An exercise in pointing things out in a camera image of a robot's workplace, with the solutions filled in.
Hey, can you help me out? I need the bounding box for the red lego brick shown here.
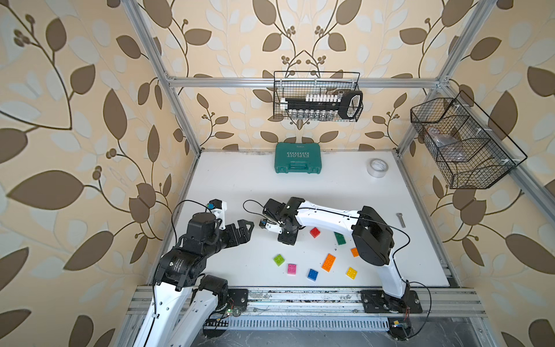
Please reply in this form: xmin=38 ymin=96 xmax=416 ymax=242
xmin=309 ymin=228 xmax=321 ymax=239

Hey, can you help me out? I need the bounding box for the dark green long lego brick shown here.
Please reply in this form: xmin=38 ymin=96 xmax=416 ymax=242
xmin=334 ymin=233 xmax=346 ymax=245

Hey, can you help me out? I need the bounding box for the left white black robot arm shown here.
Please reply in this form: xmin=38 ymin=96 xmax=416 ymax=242
xmin=134 ymin=212 xmax=254 ymax=346

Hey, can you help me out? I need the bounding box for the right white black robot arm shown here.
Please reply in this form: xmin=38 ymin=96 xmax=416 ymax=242
xmin=260 ymin=198 xmax=410 ymax=299

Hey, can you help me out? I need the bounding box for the lime green lego brick lower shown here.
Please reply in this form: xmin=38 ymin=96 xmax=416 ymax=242
xmin=273 ymin=254 xmax=285 ymax=267

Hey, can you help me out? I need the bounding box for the pink lego brick lower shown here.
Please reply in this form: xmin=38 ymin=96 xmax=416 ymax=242
xmin=287 ymin=264 xmax=297 ymax=276

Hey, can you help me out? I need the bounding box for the long orange lego brick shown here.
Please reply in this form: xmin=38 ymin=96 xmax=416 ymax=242
xmin=321 ymin=254 xmax=336 ymax=273

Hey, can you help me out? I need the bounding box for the blue lego brick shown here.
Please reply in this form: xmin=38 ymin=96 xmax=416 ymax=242
xmin=307 ymin=269 xmax=319 ymax=281

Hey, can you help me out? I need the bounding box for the yellow lego brick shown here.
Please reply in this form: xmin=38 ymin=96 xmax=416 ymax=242
xmin=345 ymin=267 xmax=358 ymax=280

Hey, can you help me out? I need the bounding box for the green plastic tool case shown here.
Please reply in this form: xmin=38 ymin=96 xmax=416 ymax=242
xmin=274 ymin=143 xmax=322 ymax=174

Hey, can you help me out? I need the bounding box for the clear tape roll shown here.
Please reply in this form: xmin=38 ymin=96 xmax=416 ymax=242
xmin=367 ymin=158 xmax=389 ymax=178

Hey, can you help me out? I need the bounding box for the silver bolt on table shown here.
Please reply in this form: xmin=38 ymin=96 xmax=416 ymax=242
xmin=396 ymin=213 xmax=406 ymax=228

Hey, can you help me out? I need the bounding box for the black white tool in basket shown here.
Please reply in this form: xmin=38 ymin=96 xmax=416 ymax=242
xmin=277 ymin=90 xmax=364 ymax=121

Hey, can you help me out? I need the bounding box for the plastic bag in basket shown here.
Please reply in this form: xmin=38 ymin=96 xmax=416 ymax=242
xmin=428 ymin=127 xmax=467 ymax=163

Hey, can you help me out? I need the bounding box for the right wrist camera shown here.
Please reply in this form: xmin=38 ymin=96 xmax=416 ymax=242
xmin=259 ymin=218 xmax=281 ymax=234

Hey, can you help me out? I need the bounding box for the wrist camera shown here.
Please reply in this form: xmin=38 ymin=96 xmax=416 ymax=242
xmin=208 ymin=199 xmax=227 ymax=230
xmin=259 ymin=218 xmax=281 ymax=234

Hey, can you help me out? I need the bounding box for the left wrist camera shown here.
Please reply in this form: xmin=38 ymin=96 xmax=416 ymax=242
xmin=208 ymin=199 xmax=227 ymax=230

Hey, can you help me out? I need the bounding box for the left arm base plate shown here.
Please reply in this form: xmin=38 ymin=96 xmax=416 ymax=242
xmin=212 ymin=289 xmax=249 ymax=315

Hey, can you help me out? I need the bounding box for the black wire basket back wall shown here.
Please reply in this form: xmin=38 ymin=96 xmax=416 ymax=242
xmin=273 ymin=70 xmax=364 ymax=123

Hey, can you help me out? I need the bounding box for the black wire basket wall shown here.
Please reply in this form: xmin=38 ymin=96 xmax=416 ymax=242
xmin=273 ymin=70 xmax=364 ymax=123
xmin=410 ymin=91 xmax=528 ymax=189

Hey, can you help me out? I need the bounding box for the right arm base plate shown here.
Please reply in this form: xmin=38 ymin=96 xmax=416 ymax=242
xmin=359 ymin=290 xmax=423 ymax=315

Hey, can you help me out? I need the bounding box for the black wire basket right wall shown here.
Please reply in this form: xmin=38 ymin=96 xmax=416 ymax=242
xmin=410 ymin=91 xmax=528 ymax=189

